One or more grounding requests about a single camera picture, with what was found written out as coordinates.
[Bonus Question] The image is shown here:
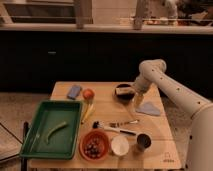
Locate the black and white eraser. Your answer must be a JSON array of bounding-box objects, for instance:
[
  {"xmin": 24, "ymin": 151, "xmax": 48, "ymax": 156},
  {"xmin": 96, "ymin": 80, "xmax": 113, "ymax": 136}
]
[{"xmin": 115, "ymin": 87, "xmax": 134, "ymax": 95}]

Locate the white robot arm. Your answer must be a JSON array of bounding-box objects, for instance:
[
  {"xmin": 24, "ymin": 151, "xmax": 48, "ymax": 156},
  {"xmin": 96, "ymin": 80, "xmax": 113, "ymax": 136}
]
[{"xmin": 133, "ymin": 59, "xmax": 213, "ymax": 171}]

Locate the black bowl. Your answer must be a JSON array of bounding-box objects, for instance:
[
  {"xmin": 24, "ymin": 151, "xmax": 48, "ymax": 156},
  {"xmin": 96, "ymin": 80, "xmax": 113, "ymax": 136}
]
[{"xmin": 114, "ymin": 84, "xmax": 135, "ymax": 101}]

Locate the blue triangular cloth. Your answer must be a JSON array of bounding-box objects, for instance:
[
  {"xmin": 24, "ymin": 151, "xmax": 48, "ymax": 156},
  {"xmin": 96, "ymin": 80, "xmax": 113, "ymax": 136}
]
[{"xmin": 135, "ymin": 102, "xmax": 161, "ymax": 116}]

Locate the silver fork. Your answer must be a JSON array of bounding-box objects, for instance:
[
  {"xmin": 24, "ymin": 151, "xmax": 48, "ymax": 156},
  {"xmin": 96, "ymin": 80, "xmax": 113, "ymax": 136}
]
[{"xmin": 109, "ymin": 120, "xmax": 140, "ymax": 128}]

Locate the dark metal can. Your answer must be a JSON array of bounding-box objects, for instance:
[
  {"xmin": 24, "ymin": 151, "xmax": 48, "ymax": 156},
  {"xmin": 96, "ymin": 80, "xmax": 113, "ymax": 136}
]
[{"xmin": 137, "ymin": 134, "xmax": 151, "ymax": 151}]

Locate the yellow banana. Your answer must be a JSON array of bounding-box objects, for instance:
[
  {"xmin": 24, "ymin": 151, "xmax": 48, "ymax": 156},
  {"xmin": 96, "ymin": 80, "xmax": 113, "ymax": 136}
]
[{"xmin": 81, "ymin": 104, "xmax": 94, "ymax": 124}]

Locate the red tomato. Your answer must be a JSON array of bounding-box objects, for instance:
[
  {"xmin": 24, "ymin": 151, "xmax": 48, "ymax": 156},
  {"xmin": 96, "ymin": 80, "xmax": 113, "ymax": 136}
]
[{"xmin": 82, "ymin": 89, "xmax": 95, "ymax": 100}]

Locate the white cup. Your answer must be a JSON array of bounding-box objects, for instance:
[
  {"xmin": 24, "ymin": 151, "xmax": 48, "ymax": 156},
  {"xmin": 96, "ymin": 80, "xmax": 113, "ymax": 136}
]
[{"xmin": 111, "ymin": 135, "xmax": 130, "ymax": 156}]

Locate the blue sponge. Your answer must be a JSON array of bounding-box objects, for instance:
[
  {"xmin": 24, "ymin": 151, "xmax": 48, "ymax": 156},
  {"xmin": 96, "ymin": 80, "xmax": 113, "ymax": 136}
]
[{"xmin": 67, "ymin": 85, "xmax": 82, "ymax": 100}]

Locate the orange bowl with berries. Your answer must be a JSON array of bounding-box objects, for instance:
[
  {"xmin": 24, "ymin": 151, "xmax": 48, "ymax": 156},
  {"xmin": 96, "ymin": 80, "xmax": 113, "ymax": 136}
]
[{"xmin": 79, "ymin": 129, "xmax": 110, "ymax": 162}]

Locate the green bean pod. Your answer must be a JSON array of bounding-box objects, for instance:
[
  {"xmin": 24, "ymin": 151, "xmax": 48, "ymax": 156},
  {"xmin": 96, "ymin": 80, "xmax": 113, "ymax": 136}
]
[{"xmin": 45, "ymin": 121, "xmax": 68, "ymax": 144}]

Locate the green plastic tray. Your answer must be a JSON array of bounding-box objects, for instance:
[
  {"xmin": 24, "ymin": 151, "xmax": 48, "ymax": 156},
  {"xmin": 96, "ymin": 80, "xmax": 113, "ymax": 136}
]
[{"xmin": 20, "ymin": 100, "xmax": 82, "ymax": 160}]

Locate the black cabinet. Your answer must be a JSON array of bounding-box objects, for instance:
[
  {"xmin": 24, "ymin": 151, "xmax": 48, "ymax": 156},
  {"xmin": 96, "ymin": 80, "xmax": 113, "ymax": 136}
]
[{"xmin": 0, "ymin": 31, "xmax": 213, "ymax": 97}]

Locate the black handled brush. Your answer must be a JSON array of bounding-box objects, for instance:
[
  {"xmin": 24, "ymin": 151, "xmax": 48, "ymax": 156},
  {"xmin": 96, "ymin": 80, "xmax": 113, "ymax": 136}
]
[{"xmin": 92, "ymin": 121, "xmax": 137, "ymax": 137}]

